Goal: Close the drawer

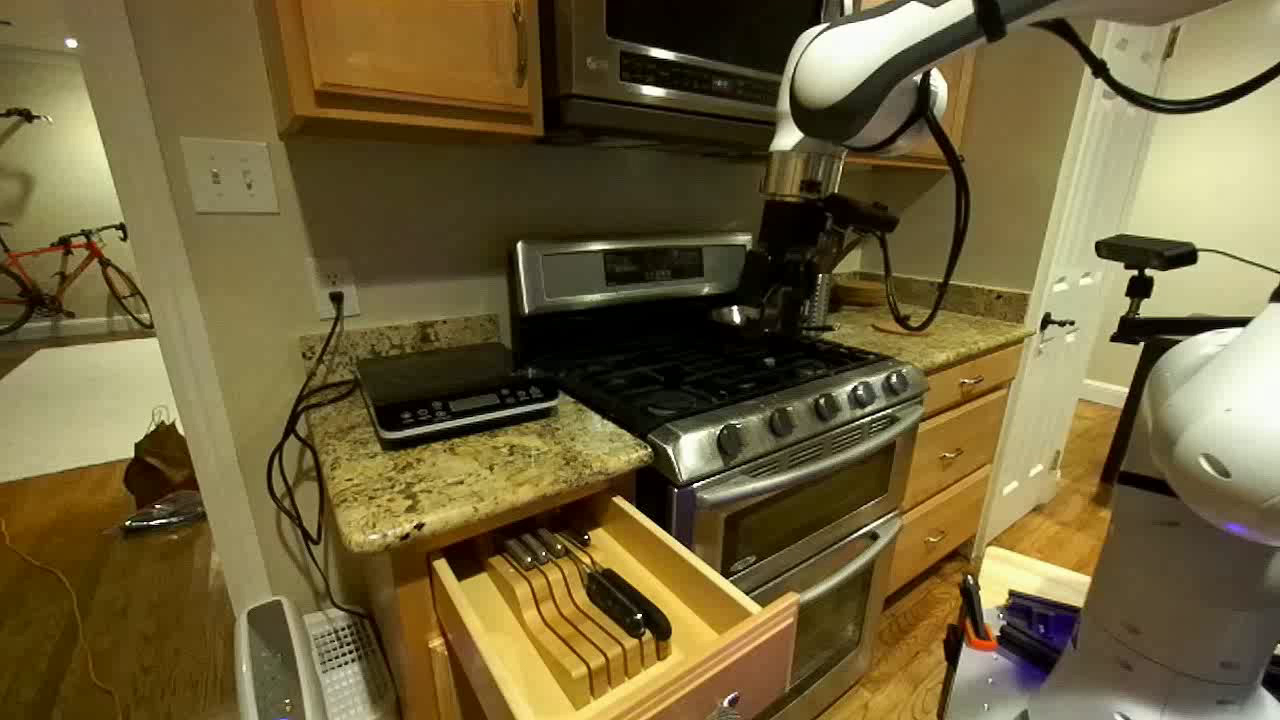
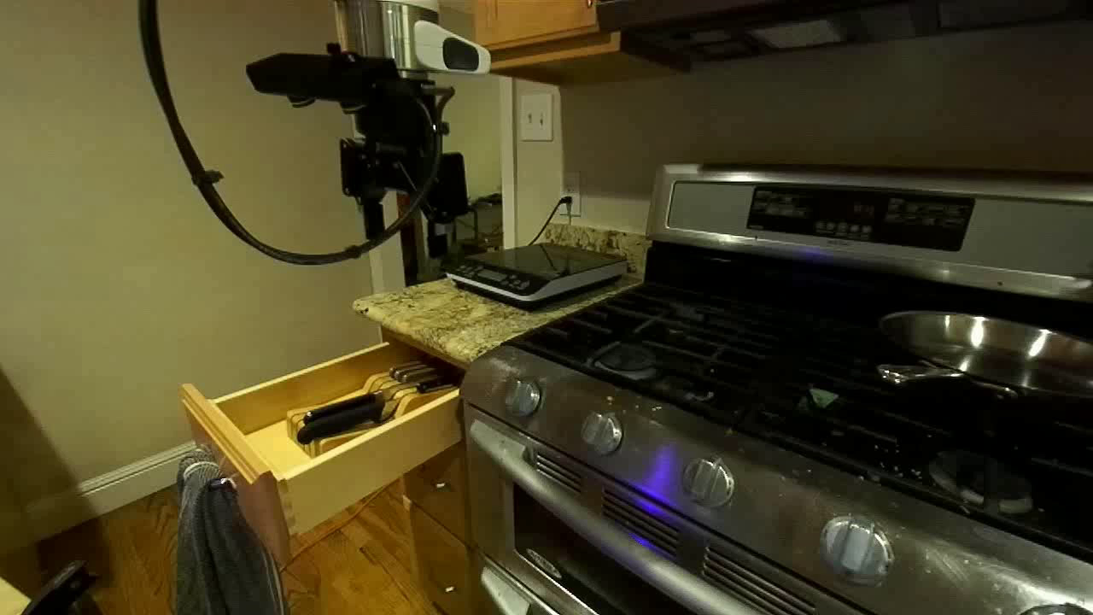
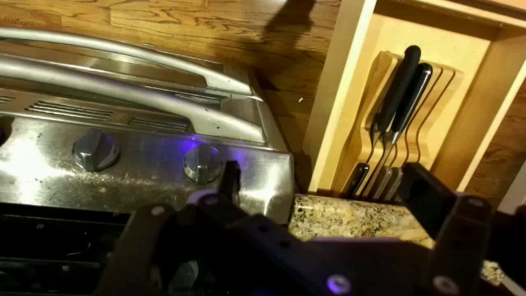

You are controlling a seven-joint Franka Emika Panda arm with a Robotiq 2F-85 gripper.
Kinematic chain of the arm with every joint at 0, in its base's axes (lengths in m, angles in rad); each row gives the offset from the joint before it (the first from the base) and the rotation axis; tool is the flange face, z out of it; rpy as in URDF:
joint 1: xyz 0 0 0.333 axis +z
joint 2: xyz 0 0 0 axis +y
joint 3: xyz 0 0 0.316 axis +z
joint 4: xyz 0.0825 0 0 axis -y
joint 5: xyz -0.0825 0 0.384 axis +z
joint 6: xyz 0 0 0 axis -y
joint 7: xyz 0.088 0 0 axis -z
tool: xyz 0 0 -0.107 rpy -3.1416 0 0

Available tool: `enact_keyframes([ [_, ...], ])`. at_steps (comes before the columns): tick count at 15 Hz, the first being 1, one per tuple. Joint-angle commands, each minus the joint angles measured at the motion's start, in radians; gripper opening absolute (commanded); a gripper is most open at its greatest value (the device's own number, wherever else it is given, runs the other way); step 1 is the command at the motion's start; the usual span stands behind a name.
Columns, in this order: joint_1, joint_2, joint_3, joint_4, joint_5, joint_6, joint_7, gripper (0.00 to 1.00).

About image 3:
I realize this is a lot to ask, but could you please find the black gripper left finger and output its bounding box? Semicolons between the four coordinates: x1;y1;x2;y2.
95;159;260;296

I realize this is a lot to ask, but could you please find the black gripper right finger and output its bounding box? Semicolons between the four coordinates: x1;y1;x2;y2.
399;161;495;296

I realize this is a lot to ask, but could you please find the light wooden cabinet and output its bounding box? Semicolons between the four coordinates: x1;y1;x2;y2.
302;0;526;209

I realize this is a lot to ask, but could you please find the stainless steel gas stove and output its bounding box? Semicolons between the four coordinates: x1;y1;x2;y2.
0;26;297;296

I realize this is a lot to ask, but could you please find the silver stove knob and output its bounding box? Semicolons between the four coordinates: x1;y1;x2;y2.
72;130;123;173
182;143;224;186

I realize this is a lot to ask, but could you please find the speckled granite countertop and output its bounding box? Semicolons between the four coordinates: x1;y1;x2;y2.
286;192;437;250

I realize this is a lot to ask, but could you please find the small dark handled knife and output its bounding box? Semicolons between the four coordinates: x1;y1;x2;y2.
343;161;373;199

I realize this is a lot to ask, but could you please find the steel oven door handle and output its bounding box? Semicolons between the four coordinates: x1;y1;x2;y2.
0;54;270;145

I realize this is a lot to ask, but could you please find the black handled kitchen knife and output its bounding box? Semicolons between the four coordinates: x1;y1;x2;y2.
362;44;424;196
376;61;434;199

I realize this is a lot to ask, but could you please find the steel lower drawer handle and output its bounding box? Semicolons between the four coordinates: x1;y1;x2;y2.
0;26;255;95

